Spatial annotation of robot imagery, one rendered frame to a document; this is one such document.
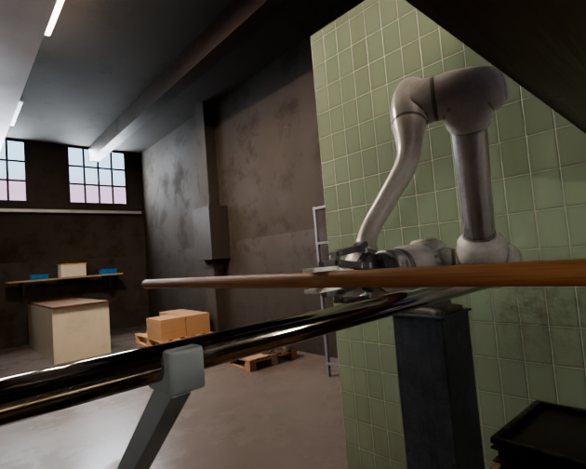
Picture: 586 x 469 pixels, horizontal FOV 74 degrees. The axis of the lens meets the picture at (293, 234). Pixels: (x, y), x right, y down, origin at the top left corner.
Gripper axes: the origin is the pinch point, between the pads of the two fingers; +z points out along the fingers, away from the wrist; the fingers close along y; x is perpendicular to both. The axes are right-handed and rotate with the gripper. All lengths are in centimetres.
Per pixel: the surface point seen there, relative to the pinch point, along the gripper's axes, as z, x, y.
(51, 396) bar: 47, -19, 3
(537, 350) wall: -122, 1, 40
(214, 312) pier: -297, 526, 75
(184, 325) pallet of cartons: -244, 531, 87
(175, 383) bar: 39.1, -19.6, 4.8
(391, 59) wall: -123, 52, -102
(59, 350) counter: -87, 610, 101
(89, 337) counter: -128, 609, 90
